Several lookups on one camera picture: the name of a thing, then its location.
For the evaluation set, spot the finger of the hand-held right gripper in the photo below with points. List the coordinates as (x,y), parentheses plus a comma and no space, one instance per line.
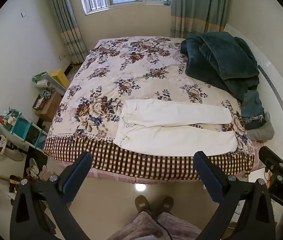
(269,158)

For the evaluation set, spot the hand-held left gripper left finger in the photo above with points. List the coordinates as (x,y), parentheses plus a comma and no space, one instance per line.
(77,177)

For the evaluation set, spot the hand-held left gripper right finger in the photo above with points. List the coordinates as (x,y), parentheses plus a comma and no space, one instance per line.
(207,177)

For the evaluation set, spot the white pants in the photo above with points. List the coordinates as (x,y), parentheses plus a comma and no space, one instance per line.
(176,113)

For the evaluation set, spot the grey pillow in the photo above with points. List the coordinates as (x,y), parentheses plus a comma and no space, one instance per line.
(265,131)

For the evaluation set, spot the white slipper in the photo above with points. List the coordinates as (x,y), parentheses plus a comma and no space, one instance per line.
(46,172)
(33,167)

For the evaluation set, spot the person's right brown slipper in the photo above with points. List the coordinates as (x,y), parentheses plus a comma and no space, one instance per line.
(166,205)

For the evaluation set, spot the person's brown slipper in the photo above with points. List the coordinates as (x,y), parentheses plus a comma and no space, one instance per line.
(166,205)
(142,205)

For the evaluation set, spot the blue denim jeans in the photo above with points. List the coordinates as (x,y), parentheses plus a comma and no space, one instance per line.
(252,107)

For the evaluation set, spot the pink checked bed sheet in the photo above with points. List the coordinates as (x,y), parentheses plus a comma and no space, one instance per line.
(131,178)

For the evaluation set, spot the person's right leg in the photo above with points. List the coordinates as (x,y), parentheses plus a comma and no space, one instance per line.
(179,226)

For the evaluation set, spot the person's leg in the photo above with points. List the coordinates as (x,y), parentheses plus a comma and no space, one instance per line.
(136,226)
(179,226)

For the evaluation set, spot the brown shoes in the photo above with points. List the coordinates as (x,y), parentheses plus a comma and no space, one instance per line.
(14,183)

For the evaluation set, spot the person's left brown slipper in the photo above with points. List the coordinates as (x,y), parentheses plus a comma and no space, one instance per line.
(142,205)

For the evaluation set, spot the teal shelf rack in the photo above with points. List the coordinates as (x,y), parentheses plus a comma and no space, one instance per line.
(22,126)

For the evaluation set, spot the brown cardboard box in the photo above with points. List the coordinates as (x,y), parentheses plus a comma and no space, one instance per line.
(50,107)

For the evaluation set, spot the person's left leg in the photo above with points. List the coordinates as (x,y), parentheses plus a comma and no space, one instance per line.
(136,226)

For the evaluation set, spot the white headboard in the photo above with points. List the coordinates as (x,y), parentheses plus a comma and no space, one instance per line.
(276,62)

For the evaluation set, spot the yellow box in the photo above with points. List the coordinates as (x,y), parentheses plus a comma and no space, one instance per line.
(59,78)

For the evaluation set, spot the dark teal plush blanket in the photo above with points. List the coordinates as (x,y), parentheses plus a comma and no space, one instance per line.
(219,57)

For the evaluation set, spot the floral bedspread with checked border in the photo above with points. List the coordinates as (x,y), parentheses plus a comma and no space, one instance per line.
(141,62)

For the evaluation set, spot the green striped curtain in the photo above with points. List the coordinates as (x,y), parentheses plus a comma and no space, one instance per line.
(196,7)
(64,17)

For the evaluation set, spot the small windowsill object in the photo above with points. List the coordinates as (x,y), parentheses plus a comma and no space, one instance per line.
(167,3)

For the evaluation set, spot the wall outlet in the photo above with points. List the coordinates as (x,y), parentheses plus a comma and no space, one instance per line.
(61,56)

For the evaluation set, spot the white wall switch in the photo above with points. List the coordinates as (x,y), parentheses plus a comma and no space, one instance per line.
(23,14)

